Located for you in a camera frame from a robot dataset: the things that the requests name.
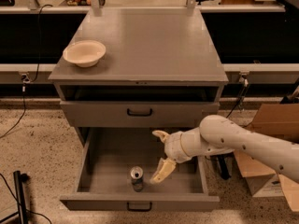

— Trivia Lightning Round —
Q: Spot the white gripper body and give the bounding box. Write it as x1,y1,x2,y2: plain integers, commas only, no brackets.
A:
164,132,191,163

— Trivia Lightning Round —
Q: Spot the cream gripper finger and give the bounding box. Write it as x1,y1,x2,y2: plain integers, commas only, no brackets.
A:
149,158,176,185
152,130,169,143

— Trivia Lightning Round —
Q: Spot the silver redbull can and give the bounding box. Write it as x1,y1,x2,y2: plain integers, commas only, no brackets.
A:
130,166,144,192

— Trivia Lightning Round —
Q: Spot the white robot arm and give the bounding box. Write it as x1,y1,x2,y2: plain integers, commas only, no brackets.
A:
150,115,299,184

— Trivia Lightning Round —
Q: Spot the open grey middle drawer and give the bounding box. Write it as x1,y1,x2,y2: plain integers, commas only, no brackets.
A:
61,128,220,211

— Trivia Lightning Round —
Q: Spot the closed grey top drawer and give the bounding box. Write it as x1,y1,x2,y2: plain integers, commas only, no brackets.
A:
61,101,220,128

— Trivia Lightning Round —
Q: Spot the black bar on floor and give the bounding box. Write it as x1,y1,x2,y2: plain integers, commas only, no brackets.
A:
217,155,231,180

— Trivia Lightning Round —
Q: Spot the brown cardboard box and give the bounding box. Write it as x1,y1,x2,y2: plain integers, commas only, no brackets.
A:
235,104,299,213

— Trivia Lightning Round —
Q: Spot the white bowl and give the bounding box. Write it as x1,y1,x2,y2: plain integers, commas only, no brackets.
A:
63,40,106,68

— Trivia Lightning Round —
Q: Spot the black stand at left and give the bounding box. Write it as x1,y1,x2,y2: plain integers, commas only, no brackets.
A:
0,171,29,224

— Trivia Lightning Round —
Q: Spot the black top drawer handle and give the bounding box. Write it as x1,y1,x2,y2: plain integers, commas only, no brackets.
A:
126,108,153,117

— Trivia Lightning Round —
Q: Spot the black drawer handle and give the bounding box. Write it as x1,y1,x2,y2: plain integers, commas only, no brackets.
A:
126,108,153,117
126,202,152,212

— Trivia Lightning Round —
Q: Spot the black middle drawer handle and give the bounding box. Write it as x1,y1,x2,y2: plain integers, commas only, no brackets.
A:
126,202,152,212

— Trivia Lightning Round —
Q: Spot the black cable at left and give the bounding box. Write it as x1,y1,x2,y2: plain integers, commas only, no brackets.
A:
0,3,54,140

